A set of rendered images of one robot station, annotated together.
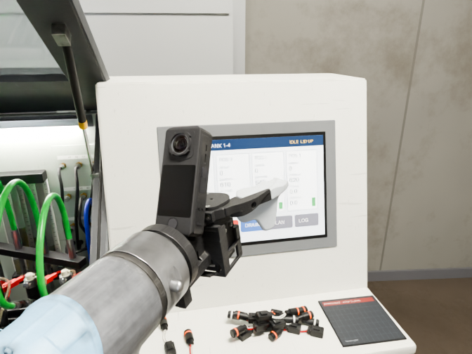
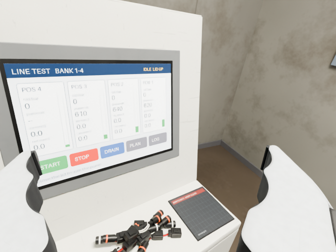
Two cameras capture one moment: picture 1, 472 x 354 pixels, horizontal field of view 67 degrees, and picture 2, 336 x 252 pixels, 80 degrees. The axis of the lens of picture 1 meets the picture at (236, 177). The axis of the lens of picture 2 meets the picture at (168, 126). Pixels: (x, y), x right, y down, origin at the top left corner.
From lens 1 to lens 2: 40 cm
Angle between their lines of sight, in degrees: 27
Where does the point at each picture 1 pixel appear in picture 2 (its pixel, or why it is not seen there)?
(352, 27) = not seen: outside the picture
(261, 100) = (115, 22)
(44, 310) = not seen: outside the picture
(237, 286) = (100, 206)
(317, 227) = (165, 143)
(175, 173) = not seen: outside the picture
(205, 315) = (70, 244)
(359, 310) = (198, 202)
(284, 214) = (139, 136)
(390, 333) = (223, 217)
